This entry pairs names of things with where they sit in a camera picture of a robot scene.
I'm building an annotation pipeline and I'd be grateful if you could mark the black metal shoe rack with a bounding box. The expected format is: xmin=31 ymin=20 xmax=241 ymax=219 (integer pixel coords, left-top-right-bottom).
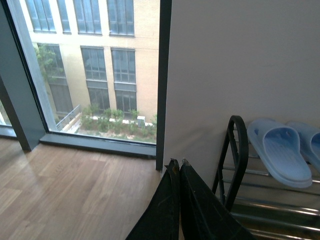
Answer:
xmin=212 ymin=115 xmax=320 ymax=240

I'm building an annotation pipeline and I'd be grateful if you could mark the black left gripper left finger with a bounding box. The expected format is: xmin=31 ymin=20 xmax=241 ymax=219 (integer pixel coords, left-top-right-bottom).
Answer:
xmin=126 ymin=158 xmax=180 ymax=240

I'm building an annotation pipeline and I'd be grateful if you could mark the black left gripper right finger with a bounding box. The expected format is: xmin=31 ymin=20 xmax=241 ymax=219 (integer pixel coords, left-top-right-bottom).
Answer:
xmin=180 ymin=159 xmax=255 ymax=240

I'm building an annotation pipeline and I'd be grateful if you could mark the light blue slipper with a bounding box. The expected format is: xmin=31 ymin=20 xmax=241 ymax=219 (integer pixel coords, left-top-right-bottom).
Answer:
xmin=247 ymin=118 xmax=312 ymax=188
xmin=286 ymin=121 xmax=320 ymax=172

